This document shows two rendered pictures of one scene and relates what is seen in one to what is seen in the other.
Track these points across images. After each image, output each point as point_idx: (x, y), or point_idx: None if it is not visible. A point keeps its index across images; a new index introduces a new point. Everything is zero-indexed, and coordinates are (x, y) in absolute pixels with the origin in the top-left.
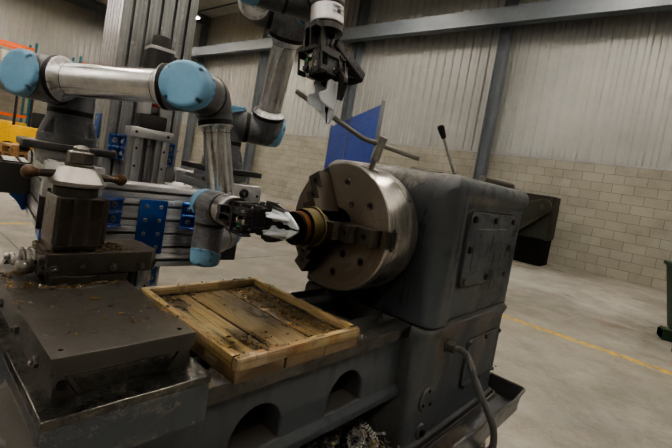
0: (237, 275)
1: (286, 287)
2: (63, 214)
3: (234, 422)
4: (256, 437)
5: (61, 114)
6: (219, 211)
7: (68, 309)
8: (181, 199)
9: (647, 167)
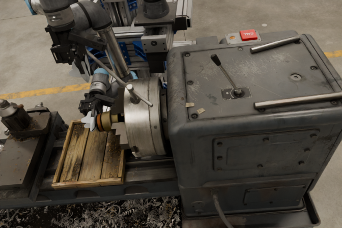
0: None
1: (330, 13)
2: (4, 124)
3: (72, 192)
4: (92, 192)
5: None
6: (85, 97)
7: (8, 157)
8: (131, 39)
9: None
